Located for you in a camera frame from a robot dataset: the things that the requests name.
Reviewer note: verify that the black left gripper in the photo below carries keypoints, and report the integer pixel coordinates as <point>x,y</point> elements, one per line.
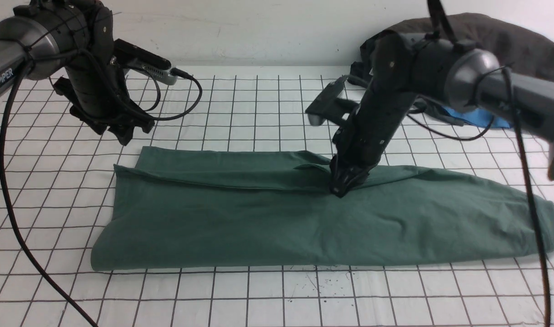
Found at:
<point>99,98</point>

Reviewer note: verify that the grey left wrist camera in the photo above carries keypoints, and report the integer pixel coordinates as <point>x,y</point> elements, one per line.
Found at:
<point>145,63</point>

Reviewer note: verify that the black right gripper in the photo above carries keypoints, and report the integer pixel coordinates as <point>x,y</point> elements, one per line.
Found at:
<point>365,136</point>

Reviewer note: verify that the blue garment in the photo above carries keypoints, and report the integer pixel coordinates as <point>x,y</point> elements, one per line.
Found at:
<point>477,117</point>

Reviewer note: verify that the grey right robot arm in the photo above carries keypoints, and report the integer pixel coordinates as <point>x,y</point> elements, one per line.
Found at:
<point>408,67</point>

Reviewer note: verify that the white grid tablecloth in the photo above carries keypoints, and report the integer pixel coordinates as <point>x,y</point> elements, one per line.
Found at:
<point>61,181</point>

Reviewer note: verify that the green long-sleeved shirt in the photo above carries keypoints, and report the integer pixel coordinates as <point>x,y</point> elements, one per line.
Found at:
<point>188,209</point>

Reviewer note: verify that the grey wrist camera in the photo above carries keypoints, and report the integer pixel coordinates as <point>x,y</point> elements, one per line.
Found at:
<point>328,106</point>
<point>145,63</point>

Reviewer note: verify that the dark grey garment pile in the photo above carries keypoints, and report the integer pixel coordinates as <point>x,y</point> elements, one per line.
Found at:
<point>526,51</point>

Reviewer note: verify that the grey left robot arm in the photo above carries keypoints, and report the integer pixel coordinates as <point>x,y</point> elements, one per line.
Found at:
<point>45,36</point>

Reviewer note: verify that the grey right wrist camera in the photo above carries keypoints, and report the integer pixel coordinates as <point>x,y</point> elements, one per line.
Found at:
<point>328,106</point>

